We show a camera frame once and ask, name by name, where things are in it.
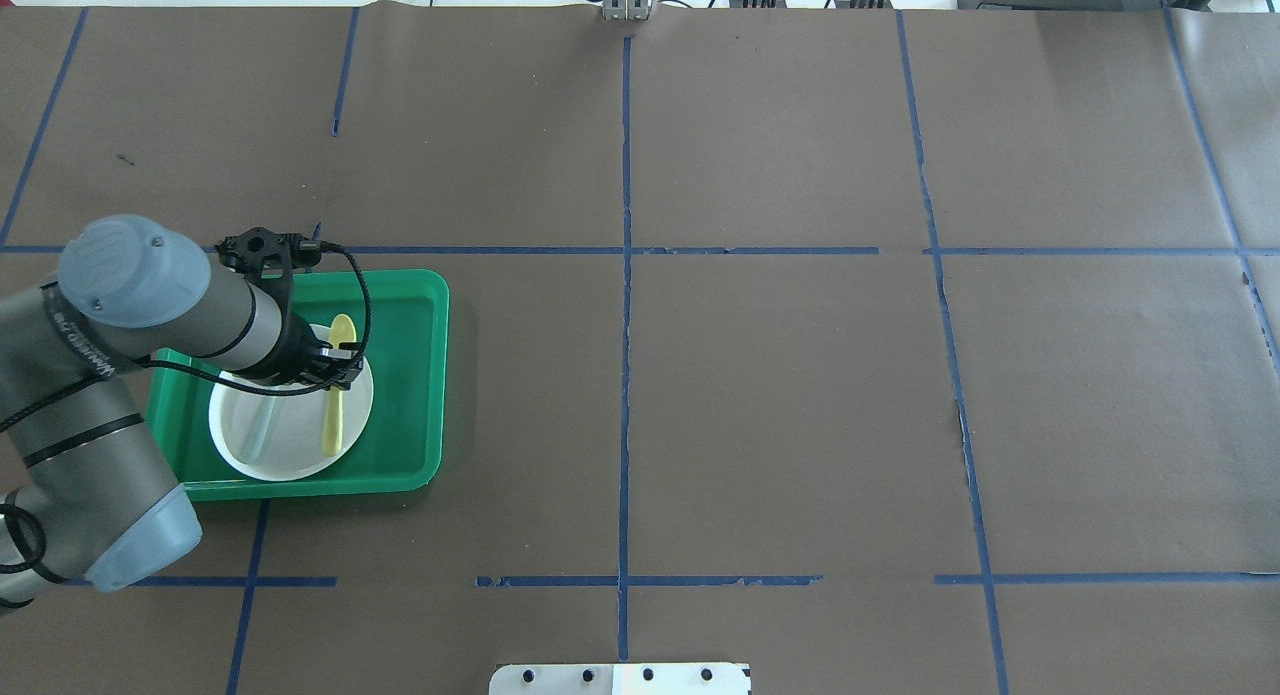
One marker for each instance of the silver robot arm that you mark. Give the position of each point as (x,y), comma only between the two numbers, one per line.
(102,503)

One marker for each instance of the green plastic tray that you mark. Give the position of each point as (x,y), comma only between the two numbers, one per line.
(401,448)

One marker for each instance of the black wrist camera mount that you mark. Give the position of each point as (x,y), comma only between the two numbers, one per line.
(269,260)

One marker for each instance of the white round plate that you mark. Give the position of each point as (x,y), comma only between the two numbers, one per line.
(294,448)

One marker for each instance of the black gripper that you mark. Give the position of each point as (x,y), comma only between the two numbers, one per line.
(298,353)

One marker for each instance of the yellow plastic spoon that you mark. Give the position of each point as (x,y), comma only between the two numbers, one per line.
(341,331)

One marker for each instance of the pale green plastic fork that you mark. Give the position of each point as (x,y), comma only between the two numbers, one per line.
(257,435)

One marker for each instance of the white camera pillar with base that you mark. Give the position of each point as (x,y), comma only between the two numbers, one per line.
(623,678)

